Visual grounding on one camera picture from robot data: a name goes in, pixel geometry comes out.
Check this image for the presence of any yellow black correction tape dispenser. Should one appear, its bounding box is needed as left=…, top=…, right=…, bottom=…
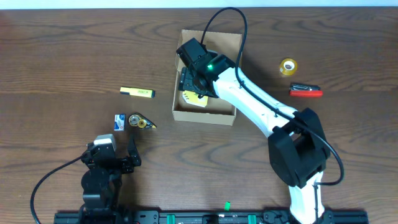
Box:
left=128, top=113, right=157, bottom=129

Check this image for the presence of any red stapler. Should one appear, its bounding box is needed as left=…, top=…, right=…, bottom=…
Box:
left=289, top=83, right=323, bottom=98

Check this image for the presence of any yellow highlighter pen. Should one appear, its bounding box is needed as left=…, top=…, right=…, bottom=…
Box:
left=119, top=86, right=155, bottom=98

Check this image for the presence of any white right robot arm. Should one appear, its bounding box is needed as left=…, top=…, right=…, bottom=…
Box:
left=177, top=50, right=332, bottom=223

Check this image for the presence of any small blue staples box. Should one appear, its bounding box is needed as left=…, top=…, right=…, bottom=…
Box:
left=114, top=114, right=126, bottom=131

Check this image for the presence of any clear tape roll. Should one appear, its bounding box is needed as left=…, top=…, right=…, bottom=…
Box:
left=279, top=58, right=298, bottom=76

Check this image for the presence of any yellow sticky note pad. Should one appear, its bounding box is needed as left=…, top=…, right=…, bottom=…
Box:
left=182, top=91, right=208, bottom=108

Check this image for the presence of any green clip on rail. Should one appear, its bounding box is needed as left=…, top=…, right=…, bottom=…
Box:
left=224, top=202, right=231, bottom=211

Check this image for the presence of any cardboard box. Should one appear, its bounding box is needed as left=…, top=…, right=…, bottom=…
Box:
left=172, top=31, right=243, bottom=126

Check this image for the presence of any black aluminium mounting rail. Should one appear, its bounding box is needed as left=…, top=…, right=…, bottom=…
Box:
left=53, top=210, right=369, bottom=224

